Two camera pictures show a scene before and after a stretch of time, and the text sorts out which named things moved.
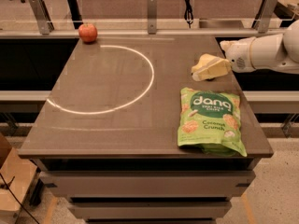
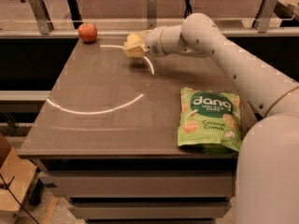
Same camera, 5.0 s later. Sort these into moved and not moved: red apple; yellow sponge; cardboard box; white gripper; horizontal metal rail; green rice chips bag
Moved: yellow sponge; white gripper
Not moved: horizontal metal rail; red apple; cardboard box; green rice chips bag
